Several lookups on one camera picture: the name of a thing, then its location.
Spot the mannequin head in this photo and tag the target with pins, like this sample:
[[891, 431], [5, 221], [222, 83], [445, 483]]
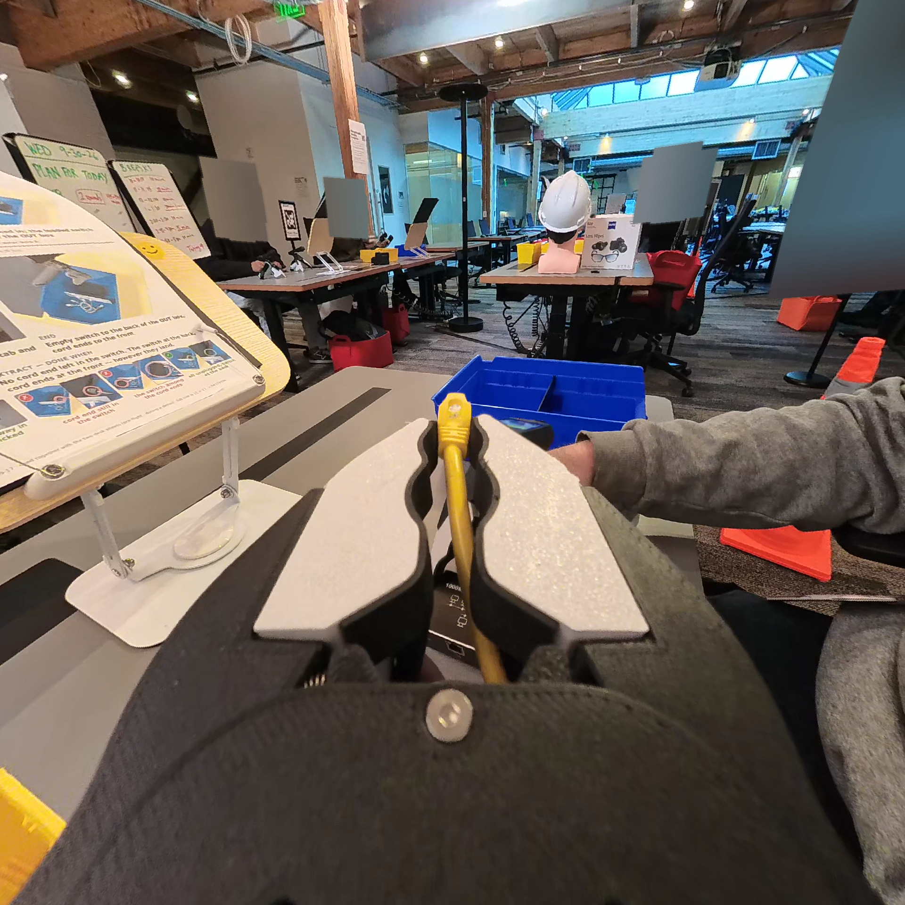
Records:
[[558, 254]]

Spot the wooden post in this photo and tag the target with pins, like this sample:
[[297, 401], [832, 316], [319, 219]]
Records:
[[346, 106]]

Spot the person's black pants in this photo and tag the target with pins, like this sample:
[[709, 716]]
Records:
[[763, 636]]

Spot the person's right hand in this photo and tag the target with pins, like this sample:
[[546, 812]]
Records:
[[574, 463]]

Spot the red bag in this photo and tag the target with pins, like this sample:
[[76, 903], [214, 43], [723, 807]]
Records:
[[675, 276], [360, 351]]

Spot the orange bin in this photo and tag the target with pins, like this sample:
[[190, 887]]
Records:
[[809, 315]]

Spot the white printed box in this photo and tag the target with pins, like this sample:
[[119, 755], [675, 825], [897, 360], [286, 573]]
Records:
[[611, 244]]

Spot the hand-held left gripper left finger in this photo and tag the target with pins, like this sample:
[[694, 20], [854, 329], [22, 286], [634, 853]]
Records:
[[339, 558]]

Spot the black network switch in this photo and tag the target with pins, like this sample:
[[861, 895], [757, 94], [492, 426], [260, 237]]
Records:
[[445, 622]]

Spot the whiteboard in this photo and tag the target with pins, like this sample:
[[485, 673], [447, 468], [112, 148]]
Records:
[[162, 205], [63, 177]]

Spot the black office chair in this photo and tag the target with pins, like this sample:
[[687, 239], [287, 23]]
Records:
[[707, 283]]

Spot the clear stand rod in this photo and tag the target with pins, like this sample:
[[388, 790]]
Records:
[[231, 459], [106, 537]]

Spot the ceiling projector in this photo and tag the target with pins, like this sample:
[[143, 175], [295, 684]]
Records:
[[718, 71]]

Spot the wooden office table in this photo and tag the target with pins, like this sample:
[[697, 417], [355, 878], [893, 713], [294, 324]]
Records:
[[565, 272], [332, 279]]

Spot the white hard hat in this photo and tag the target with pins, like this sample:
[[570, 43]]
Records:
[[565, 201]]

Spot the person's right forearm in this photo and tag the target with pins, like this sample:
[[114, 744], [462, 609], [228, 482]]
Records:
[[742, 459]]

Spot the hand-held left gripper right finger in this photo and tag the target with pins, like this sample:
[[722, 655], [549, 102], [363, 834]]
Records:
[[565, 558]]

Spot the instruction sheet on stand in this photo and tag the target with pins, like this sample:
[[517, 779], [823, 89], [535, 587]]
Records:
[[233, 318]]

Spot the black stanchion post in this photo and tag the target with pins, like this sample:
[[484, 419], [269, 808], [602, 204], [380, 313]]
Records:
[[820, 353]]

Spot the yellow plastic bin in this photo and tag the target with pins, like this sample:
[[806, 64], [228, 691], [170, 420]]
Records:
[[28, 834]]

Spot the blue plastic bin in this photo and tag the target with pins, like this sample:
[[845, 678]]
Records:
[[601, 396]]

